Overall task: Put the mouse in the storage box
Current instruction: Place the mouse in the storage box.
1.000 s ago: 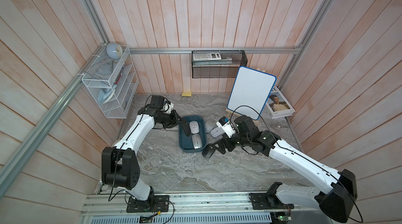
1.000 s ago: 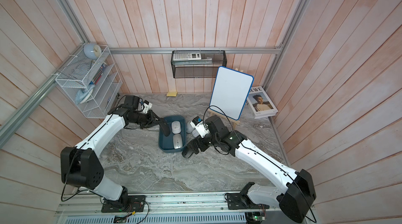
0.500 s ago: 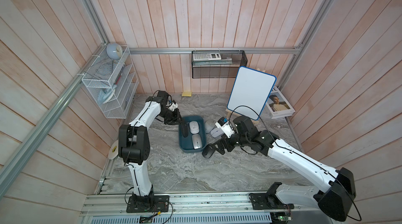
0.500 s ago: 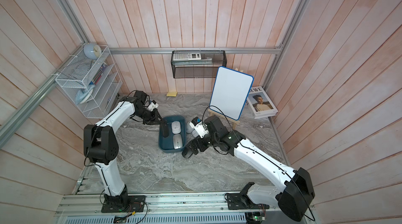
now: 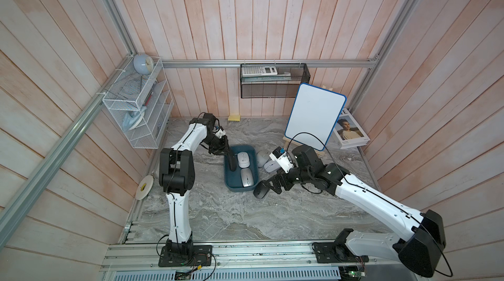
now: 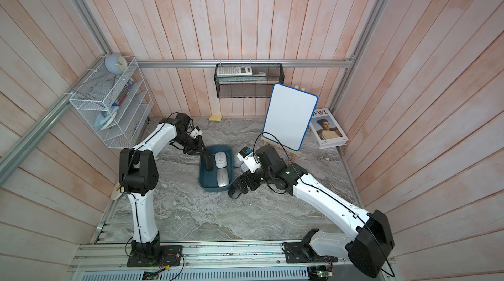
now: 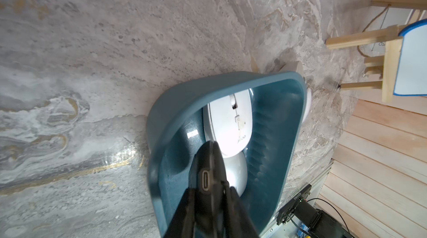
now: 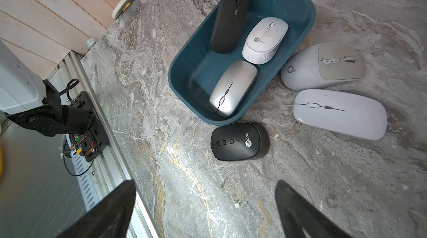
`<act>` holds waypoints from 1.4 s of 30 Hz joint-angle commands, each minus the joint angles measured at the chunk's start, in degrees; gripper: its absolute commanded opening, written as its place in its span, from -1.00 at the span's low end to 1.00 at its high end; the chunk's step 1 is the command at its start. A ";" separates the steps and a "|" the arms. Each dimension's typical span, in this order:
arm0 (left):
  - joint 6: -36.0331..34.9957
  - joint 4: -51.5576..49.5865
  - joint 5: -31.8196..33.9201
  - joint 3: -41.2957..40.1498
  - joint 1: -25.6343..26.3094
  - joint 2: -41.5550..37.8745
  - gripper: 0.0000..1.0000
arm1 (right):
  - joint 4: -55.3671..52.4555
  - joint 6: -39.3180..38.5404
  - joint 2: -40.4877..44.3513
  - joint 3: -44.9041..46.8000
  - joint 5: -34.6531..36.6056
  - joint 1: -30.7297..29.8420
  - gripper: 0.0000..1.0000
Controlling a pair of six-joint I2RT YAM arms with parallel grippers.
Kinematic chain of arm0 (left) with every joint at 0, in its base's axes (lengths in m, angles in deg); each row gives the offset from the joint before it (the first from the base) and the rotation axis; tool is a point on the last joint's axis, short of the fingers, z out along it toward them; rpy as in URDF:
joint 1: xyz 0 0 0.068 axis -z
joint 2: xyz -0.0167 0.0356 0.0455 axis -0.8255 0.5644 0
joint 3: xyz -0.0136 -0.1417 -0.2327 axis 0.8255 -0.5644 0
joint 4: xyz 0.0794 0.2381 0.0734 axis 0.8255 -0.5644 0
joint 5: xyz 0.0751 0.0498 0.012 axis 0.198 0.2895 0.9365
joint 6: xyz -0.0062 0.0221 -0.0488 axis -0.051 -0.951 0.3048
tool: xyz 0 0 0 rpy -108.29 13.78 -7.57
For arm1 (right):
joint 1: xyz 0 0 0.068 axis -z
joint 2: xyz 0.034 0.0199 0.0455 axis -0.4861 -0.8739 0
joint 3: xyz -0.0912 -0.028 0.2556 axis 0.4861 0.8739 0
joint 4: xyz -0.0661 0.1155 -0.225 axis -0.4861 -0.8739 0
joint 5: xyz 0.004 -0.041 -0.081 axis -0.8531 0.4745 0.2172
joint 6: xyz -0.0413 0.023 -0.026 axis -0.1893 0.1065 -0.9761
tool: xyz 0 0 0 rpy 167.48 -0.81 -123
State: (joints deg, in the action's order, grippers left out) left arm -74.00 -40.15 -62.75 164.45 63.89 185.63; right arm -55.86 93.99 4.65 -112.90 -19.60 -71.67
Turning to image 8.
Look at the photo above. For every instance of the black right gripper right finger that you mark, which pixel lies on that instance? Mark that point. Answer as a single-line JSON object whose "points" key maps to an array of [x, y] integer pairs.
{"points": [[300, 219]]}

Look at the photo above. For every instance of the black slim mouse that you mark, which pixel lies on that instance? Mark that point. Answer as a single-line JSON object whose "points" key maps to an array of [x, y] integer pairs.
{"points": [[229, 24]]}

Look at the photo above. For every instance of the silver slim mouse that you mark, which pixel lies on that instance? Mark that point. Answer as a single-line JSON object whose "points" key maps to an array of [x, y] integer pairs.
{"points": [[232, 87]]}

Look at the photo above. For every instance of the white slim flat mouse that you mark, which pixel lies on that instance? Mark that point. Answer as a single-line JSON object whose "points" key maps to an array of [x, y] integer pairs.
{"points": [[341, 112]]}

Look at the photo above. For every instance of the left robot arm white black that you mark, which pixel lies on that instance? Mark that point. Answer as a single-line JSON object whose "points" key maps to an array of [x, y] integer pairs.
{"points": [[35, 104]]}

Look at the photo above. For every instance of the white tape roll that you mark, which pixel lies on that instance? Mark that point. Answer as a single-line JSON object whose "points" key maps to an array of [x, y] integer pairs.
{"points": [[120, 8]]}

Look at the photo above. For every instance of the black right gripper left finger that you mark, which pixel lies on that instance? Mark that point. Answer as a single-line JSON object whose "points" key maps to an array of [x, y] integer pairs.
{"points": [[110, 218]]}

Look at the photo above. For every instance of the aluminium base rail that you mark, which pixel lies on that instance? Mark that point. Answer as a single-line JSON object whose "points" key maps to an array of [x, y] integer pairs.
{"points": [[110, 168]]}

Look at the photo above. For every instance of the white ribbed Lecoo mouse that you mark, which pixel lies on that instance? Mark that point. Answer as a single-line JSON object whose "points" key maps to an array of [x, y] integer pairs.
{"points": [[264, 40]]}

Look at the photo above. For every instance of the white beige round mouse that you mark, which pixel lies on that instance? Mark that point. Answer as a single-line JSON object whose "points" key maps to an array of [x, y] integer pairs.
{"points": [[321, 66]]}

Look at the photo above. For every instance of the black Lecoo mouse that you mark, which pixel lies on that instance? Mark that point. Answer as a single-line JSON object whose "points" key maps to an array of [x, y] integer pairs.
{"points": [[240, 141]]}

